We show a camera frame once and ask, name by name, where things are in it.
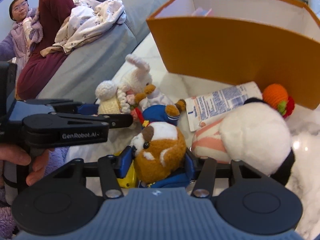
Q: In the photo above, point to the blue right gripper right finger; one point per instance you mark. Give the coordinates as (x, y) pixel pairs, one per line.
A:
(191, 165)

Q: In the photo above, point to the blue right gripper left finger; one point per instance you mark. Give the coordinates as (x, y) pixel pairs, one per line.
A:
(123, 161)

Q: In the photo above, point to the brown hamster plush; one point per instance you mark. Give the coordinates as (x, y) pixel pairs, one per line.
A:
(160, 147)

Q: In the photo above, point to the white crochet bunny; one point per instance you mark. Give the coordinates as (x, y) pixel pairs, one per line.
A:
(119, 97)

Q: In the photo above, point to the pink wallet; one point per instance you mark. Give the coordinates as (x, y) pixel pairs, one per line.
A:
(200, 12)

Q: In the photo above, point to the person's left hand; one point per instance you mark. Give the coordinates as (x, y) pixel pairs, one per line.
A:
(18, 156)

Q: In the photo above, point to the yellow toy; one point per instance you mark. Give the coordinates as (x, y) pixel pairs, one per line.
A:
(130, 180)

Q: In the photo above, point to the white printed tube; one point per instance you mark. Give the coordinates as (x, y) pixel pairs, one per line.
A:
(206, 109)

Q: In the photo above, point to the white panda plush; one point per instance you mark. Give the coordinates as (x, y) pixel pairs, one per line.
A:
(254, 133)

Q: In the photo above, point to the grey sofa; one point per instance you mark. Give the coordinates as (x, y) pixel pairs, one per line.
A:
(87, 66)

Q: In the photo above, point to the person in purple robe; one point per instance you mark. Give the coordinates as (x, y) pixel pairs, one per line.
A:
(33, 30)

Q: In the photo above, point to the orange crochet fruit toy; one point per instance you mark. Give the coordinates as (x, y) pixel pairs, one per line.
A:
(278, 98)

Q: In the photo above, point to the floral white blanket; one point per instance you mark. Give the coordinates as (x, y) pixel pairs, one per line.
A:
(89, 19)

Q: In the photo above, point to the orange cardboard storage box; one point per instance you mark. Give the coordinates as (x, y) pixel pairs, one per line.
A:
(264, 41)

